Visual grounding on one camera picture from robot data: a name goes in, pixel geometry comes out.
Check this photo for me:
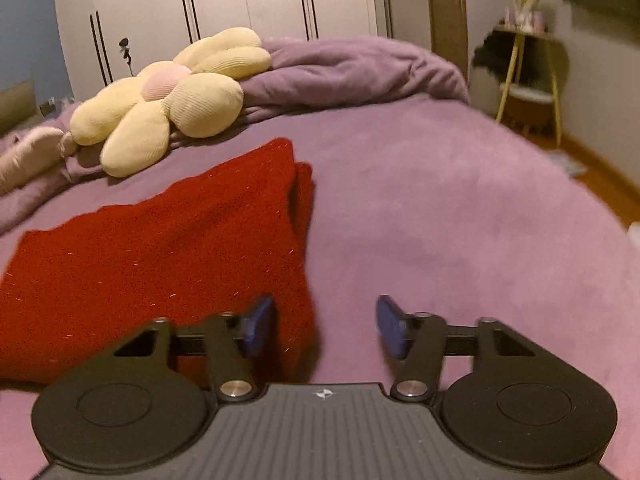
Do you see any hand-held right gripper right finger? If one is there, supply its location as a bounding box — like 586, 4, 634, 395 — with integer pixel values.
376, 294, 538, 403

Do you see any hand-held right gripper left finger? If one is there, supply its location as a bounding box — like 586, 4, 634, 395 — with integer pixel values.
114, 294, 277, 403

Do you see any red knit cardigan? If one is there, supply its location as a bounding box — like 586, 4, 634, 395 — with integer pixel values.
0, 137, 321, 386

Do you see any purple fleece bed blanket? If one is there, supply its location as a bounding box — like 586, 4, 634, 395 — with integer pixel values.
0, 97, 640, 480

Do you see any cream flower-shaped pillow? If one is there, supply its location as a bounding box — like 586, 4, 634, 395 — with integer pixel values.
69, 27, 273, 178

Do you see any purple duvet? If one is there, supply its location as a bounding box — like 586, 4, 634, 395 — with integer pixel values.
0, 35, 471, 233

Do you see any round basket under table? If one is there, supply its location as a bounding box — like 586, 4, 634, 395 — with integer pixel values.
500, 82, 558, 128

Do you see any long pink plush toy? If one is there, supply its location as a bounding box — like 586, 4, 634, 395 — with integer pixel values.
0, 126, 66, 196

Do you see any yellow metal side table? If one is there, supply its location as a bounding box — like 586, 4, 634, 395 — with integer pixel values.
492, 25, 568, 148

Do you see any olive upholstered headboard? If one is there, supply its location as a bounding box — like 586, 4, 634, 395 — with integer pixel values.
0, 80, 38, 136

